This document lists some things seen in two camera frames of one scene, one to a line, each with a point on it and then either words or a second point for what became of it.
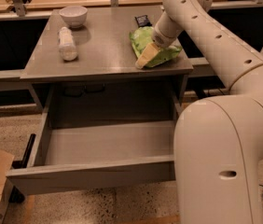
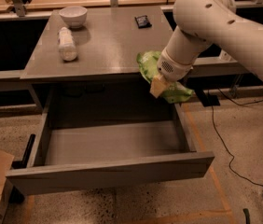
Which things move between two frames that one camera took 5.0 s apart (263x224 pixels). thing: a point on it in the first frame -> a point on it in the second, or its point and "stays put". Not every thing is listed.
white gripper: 163,38 -> 173,68
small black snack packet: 143,21 stays put
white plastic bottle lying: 66,47 stays put
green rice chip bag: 141,37 -> 147,62
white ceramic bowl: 74,15 stays put
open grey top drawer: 97,134 stays put
